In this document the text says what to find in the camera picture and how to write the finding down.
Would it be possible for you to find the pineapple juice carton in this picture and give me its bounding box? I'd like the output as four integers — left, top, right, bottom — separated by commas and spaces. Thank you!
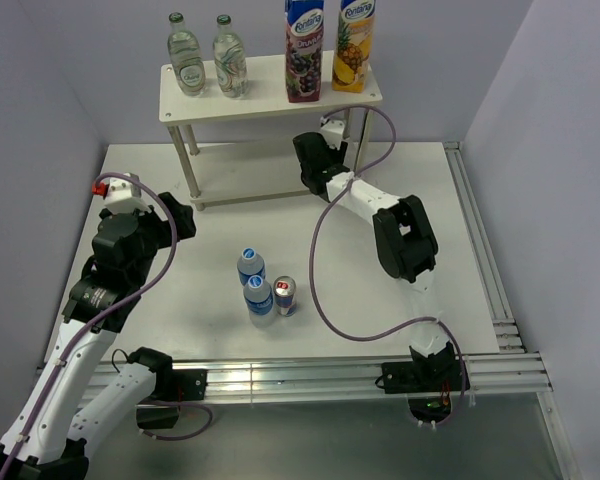
332, 0, 376, 93

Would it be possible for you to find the plastic water bottle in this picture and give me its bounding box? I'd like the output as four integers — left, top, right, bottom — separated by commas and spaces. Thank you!
243, 275, 275, 329
237, 247, 266, 286

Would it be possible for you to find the blue red energy can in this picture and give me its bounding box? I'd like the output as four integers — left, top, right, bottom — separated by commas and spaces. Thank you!
273, 276, 296, 317

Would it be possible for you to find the purple juice carton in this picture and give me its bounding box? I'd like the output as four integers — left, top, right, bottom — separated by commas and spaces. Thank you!
285, 1, 324, 103

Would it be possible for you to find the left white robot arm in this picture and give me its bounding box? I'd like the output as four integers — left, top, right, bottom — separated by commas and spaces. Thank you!
0, 192, 196, 479

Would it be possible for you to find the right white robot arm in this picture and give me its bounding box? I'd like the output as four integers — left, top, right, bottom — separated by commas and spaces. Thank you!
292, 132, 466, 390

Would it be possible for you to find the white two-tier shelf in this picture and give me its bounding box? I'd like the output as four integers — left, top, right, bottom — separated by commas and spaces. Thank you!
158, 55, 382, 211

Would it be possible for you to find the right glass water bottle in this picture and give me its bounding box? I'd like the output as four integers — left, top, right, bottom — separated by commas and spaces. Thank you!
213, 14, 248, 99

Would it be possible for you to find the glass water bottle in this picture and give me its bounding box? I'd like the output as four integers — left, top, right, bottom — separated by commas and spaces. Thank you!
213, 14, 248, 99
167, 12, 206, 97

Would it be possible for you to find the left glass water bottle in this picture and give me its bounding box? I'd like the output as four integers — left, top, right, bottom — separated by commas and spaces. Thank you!
167, 12, 206, 97

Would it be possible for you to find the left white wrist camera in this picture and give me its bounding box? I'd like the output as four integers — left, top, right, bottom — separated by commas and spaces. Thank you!
91, 173, 150, 218

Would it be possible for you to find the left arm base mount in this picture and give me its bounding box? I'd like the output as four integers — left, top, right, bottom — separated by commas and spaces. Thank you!
135, 369, 208, 432

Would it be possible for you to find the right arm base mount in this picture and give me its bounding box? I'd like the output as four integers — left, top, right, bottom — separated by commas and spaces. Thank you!
375, 359, 471, 396

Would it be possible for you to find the aluminium frame rail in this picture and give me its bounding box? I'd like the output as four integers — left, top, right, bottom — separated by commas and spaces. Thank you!
34, 142, 581, 480

